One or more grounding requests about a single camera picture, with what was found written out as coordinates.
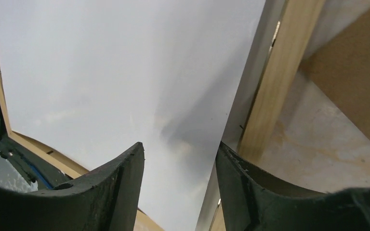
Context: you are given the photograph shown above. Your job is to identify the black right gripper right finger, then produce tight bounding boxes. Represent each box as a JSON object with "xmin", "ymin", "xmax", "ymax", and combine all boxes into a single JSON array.
[{"xmin": 215, "ymin": 143, "xmax": 370, "ymax": 231}]

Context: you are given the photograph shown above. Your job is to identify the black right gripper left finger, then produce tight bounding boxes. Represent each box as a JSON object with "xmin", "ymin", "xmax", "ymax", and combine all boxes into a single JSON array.
[{"xmin": 0, "ymin": 142, "xmax": 145, "ymax": 231}]

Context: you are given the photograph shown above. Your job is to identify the white paper mat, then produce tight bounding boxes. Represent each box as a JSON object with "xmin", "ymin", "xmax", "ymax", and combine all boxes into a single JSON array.
[{"xmin": 196, "ymin": 0, "xmax": 286, "ymax": 231}]

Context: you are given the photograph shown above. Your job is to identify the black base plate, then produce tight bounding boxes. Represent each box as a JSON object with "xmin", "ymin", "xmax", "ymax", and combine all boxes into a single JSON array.
[{"xmin": 0, "ymin": 108, "xmax": 72, "ymax": 193}]

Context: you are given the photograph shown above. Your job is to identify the light wooden picture frame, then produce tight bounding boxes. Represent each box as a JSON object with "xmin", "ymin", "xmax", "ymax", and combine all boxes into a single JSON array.
[{"xmin": 0, "ymin": 0, "xmax": 327, "ymax": 231}]

